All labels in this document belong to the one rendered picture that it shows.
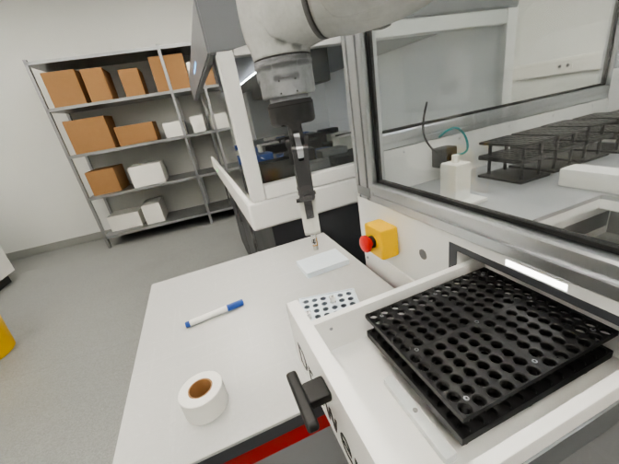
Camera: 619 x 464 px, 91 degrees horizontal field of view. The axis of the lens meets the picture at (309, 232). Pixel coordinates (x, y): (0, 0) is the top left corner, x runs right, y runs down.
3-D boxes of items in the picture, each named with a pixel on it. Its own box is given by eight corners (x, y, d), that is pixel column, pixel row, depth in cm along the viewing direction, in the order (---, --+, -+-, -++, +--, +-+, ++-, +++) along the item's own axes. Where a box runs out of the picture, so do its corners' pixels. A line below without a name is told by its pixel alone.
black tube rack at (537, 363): (461, 462, 31) (462, 418, 28) (368, 349, 46) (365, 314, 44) (607, 373, 37) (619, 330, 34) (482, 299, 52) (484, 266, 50)
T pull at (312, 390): (309, 437, 29) (307, 428, 29) (286, 379, 36) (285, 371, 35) (344, 421, 30) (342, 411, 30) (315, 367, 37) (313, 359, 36)
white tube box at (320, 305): (304, 337, 62) (301, 322, 60) (301, 312, 69) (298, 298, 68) (365, 325, 62) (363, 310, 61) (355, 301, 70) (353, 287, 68)
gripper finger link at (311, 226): (314, 196, 56) (315, 197, 55) (321, 231, 58) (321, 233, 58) (298, 200, 56) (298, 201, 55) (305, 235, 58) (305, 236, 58)
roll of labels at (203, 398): (207, 433, 46) (199, 414, 45) (176, 417, 50) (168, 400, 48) (237, 394, 52) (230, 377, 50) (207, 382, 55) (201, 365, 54)
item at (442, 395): (462, 423, 28) (462, 419, 28) (365, 318, 44) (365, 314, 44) (478, 414, 29) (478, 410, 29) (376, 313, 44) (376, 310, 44)
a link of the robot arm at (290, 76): (251, 60, 43) (260, 105, 46) (314, 49, 44) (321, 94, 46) (255, 68, 52) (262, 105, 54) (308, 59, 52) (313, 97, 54)
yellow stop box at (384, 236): (380, 261, 68) (378, 233, 66) (364, 250, 75) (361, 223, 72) (399, 255, 70) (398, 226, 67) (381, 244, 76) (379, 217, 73)
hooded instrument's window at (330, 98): (249, 203, 107) (213, 56, 90) (212, 156, 265) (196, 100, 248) (496, 139, 138) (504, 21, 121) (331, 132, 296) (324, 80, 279)
